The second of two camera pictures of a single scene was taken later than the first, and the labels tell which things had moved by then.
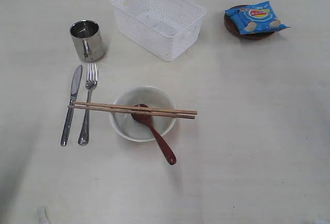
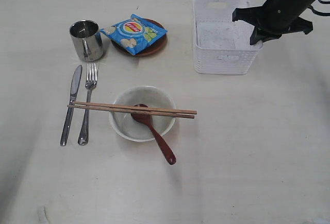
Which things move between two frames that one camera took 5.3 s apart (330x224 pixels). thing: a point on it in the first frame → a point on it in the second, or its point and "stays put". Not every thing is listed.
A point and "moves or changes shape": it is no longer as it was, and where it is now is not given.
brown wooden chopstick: x=135 y=112 stays put
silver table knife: x=76 y=85 stays put
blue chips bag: x=256 y=18 moves or changes shape
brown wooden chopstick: x=136 y=107 stays put
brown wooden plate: x=232 y=27 → x=152 y=48
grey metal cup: x=87 y=37 stays put
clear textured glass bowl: x=132 y=128 stays put
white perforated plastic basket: x=160 y=20 → x=221 y=46
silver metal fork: x=84 y=137 stays put
